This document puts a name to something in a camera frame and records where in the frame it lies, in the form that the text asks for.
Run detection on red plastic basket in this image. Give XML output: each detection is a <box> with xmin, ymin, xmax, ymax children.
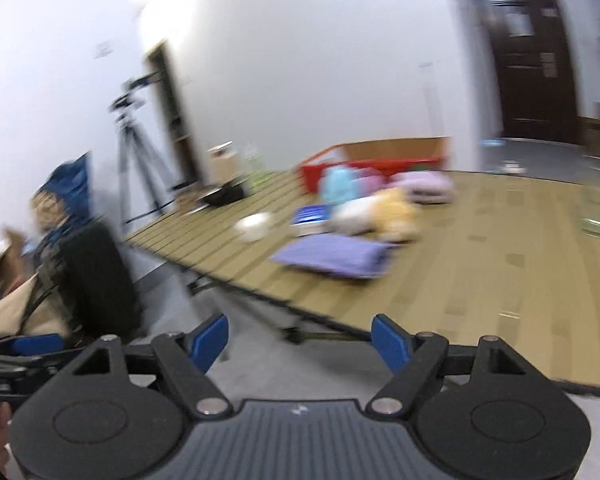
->
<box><xmin>300</xmin><ymin>144</ymin><xmax>448</xmax><ymax>196</ymax></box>

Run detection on wicker basket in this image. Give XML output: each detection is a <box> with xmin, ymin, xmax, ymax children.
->
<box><xmin>29</xmin><ymin>192</ymin><xmax>66</xmax><ymax>233</ymax></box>

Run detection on small cardboard box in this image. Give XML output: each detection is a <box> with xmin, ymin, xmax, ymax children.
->
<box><xmin>207</xmin><ymin>142</ymin><xmax>241</xmax><ymax>186</ymax></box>

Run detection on blue bag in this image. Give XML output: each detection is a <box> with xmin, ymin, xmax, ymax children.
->
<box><xmin>45</xmin><ymin>152</ymin><xmax>93</xmax><ymax>226</ymax></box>

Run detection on green bottle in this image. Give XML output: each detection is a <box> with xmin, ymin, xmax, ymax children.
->
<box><xmin>242</xmin><ymin>142</ymin><xmax>266</xmax><ymax>186</ymax></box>

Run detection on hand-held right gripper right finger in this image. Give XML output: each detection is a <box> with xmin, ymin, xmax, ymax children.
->
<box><xmin>367</xmin><ymin>312</ymin><xmax>541</xmax><ymax>418</ymax></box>

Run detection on beige slatted folding table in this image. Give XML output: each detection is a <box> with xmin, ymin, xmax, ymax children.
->
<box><xmin>122</xmin><ymin>167</ymin><xmax>600</xmax><ymax>396</ymax></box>

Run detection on blue and white packet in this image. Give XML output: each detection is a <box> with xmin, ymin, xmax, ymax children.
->
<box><xmin>291</xmin><ymin>204</ymin><xmax>333</xmax><ymax>238</ymax></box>

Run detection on white cup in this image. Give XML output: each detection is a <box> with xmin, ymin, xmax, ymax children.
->
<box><xmin>235</xmin><ymin>211</ymin><xmax>273</xmax><ymax>243</ymax></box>

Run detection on dark door frame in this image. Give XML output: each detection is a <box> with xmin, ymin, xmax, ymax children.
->
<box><xmin>145</xmin><ymin>40</ymin><xmax>201</xmax><ymax>186</ymax></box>

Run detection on beige folding wagon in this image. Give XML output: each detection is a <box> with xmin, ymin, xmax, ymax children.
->
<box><xmin>0</xmin><ymin>230</ymin><xmax>76</xmax><ymax>341</ymax></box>

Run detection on clear plastic bottle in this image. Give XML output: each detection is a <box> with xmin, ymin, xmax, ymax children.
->
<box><xmin>577</xmin><ymin>155</ymin><xmax>600</xmax><ymax>238</ymax></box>

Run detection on white plush toy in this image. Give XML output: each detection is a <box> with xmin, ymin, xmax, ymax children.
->
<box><xmin>330</xmin><ymin>197</ymin><xmax>381</xmax><ymax>236</ymax></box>

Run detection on black suitcase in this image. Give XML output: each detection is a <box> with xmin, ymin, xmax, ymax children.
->
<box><xmin>57</xmin><ymin>220</ymin><xmax>143</xmax><ymax>341</ymax></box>

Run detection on purple folded cloth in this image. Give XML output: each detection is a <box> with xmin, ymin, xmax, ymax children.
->
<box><xmin>270</xmin><ymin>235</ymin><xmax>393</xmax><ymax>281</ymax></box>

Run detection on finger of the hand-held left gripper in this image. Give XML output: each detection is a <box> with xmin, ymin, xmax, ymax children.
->
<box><xmin>0</xmin><ymin>332</ymin><xmax>73</xmax><ymax>361</ymax></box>
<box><xmin>0</xmin><ymin>354</ymin><xmax>83</xmax><ymax>397</ymax></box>

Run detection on yellow plush toy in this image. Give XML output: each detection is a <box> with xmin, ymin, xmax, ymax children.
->
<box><xmin>365</xmin><ymin>187</ymin><xmax>423</xmax><ymax>243</ymax></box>

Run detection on black camera tripod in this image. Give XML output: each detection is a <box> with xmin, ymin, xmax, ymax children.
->
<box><xmin>109</xmin><ymin>72</ymin><xmax>181</xmax><ymax>231</ymax></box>

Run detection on light blue plush toy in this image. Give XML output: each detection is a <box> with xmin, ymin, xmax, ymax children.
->
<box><xmin>320</xmin><ymin>165</ymin><xmax>361</xmax><ymax>206</ymax></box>

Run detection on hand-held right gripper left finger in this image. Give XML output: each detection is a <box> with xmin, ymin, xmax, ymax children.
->
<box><xmin>60</xmin><ymin>312</ymin><xmax>231</xmax><ymax>420</ymax></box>

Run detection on pink plush toy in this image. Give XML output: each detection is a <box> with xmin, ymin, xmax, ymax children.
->
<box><xmin>355</xmin><ymin>167</ymin><xmax>392</xmax><ymax>193</ymax></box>

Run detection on dark brown door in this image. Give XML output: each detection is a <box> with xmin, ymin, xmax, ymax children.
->
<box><xmin>470</xmin><ymin>0</ymin><xmax>583</xmax><ymax>146</ymax></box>

